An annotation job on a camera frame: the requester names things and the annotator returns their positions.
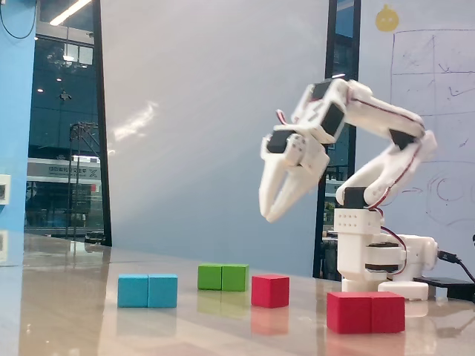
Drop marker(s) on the long green block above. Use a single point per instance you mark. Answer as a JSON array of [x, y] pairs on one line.
[[222, 278]]

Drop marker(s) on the small red cube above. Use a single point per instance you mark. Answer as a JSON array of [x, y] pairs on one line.
[[269, 293]]

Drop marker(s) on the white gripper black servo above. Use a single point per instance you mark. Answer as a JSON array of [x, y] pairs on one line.
[[287, 163]]

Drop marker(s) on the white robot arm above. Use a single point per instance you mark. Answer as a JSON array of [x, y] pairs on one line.
[[371, 107]]

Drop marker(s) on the black metal scaffold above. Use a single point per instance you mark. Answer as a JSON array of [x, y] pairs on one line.
[[83, 128]]

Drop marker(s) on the black window frame post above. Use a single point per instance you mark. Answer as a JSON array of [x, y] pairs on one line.
[[102, 130], [343, 44]]

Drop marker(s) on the long blue block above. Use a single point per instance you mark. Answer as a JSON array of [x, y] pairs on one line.
[[147, 291]]

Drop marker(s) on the yellow round sticker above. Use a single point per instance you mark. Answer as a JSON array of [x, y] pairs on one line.
[[387, 18]]

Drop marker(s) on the long red block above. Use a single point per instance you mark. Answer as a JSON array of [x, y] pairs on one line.
[[365, 313]]

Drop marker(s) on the white wall socket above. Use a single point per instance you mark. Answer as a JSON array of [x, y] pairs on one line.
[[4, 189]]

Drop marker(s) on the flat black box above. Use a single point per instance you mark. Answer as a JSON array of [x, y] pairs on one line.
[[445, 286]]

